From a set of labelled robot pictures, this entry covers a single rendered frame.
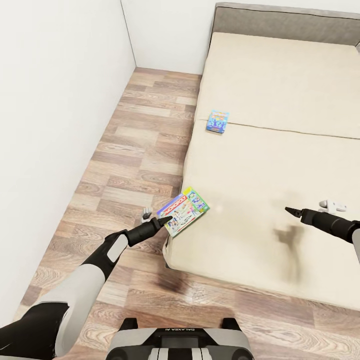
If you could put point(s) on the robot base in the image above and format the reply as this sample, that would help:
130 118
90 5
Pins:
131 343

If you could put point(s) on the bed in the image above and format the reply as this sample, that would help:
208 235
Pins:
289 77

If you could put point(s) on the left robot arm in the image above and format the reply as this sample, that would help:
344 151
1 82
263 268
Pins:
52 326

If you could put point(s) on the board game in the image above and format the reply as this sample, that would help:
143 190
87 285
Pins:
217 121
185 209

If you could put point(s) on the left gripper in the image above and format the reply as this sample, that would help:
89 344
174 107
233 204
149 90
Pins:
149 229

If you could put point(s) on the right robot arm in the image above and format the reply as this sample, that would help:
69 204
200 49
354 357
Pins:
326 220

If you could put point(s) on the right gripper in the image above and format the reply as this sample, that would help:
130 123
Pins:
321 220

